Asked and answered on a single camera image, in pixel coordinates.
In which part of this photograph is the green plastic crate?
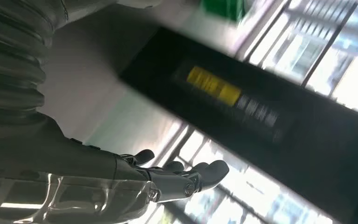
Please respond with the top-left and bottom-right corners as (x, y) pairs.
(202, 0), (248, 21)

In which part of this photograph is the yellow and black warning label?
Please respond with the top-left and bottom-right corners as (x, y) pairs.
(171, 58), (294, 146)

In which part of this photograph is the black inbound machine housing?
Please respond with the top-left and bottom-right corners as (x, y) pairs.
(118, 26), (358, 224)

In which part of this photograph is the black window frame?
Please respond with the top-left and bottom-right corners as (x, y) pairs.
(145, 0), (358, 224)

